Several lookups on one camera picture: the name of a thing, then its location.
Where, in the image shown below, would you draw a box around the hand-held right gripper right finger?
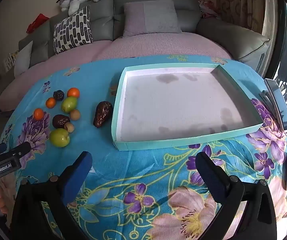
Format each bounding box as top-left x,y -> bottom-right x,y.
195,151 -> 278,240

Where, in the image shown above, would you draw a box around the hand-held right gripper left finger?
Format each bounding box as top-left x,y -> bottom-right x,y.
10,151 -> 94,240

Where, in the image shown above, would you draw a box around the dark red dried date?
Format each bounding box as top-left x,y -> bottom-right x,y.
52,114 -> 70,128

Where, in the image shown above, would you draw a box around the teal shallow box tray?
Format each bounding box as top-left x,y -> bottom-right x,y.
111,64 -> 264,151

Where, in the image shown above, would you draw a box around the blue floral tablecloth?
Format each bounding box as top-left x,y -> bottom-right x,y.
0,54 -> 287,240

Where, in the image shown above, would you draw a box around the striped booklet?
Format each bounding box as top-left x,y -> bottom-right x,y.
5,51 -> 19,72

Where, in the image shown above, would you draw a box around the light grey cushion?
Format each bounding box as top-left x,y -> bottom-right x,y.
14,40 -> 34,77

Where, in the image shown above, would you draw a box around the dark phone stand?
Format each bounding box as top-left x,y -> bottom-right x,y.
259,90 -> 278,110

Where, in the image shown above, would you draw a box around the black smartphone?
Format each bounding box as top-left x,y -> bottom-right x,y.
264,78 -> 287,132

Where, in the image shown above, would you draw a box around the red cloth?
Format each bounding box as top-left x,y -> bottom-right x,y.
26,13 -> 50,34

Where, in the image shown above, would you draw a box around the black and white patterned cushion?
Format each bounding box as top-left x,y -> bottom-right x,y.
53,5 -> 93,55

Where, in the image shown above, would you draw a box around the pink sofa cover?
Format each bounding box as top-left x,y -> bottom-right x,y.
0,31 -> 234,110

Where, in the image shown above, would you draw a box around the pink clothes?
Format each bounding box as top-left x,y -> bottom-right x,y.
197,0 -> 219,19

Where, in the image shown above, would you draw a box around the lilac pillow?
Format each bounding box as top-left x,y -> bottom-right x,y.
122,0 -> 183,37

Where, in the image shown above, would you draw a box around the brown patterned curtain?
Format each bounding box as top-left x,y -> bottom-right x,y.
215,0 -> 278,35

